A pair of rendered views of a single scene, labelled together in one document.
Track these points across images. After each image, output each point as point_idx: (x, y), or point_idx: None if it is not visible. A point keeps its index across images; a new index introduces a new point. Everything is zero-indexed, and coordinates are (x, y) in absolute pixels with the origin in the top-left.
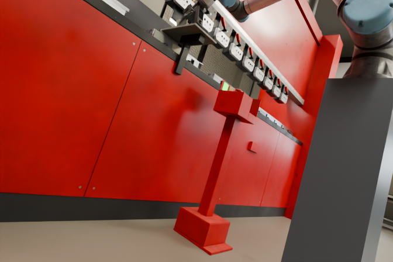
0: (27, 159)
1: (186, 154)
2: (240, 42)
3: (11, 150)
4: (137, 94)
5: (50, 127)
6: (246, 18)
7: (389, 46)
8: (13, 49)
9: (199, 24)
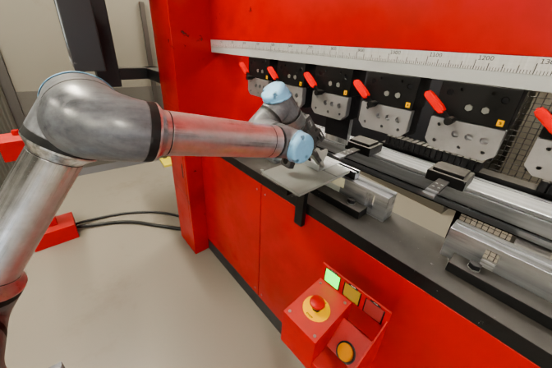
0: (233, 254)
1: None
2: None
3: (228, 246)
4: (269, 235)
5: (236, 241)
6: (290, 158)
7: None
8: (218, 195)
9: (283, 165)
